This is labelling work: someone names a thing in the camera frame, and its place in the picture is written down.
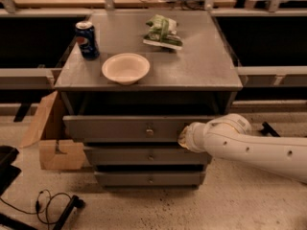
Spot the black cable on floor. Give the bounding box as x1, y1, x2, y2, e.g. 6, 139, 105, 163
0, 189, 73, 226

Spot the green chip bag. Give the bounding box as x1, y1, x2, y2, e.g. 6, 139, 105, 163
143, 14, 183, 50

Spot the blue Pepsi can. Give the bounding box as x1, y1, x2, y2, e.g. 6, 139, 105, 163
75, 21, 100, 59

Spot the grey bottom drawer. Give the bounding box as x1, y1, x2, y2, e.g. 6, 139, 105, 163
94, 172, 205, 187

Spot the black stand leg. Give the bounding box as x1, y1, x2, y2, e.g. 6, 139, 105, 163
53, 195, 85, 230
260, 122, 279, 137

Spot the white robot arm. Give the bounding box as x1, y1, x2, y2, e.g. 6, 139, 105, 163
177, 114, 307, 183

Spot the grey drawer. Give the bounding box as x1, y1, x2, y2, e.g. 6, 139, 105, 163
94, 172, 205, 187
84, 145, 211, 166
63, 115, 213, 143

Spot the black stand leg right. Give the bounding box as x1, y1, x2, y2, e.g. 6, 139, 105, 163
260, 122, 279, 137

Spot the brown cardboard box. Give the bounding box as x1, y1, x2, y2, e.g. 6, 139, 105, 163
19, 91, 85, 171

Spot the grey top drawer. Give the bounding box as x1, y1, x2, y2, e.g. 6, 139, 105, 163
63, 115, 213, 143

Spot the grey drawer cabinet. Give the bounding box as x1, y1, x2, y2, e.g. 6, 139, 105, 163
53, 9, 244, 188

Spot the grey middle drawer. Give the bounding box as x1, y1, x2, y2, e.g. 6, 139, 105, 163
84, 145, 211, 166

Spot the white paper bowl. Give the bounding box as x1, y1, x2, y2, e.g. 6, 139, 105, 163
102, 53, 151, 85

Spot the black stand leg left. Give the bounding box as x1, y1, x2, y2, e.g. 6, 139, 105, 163
53, 195, 85, 230

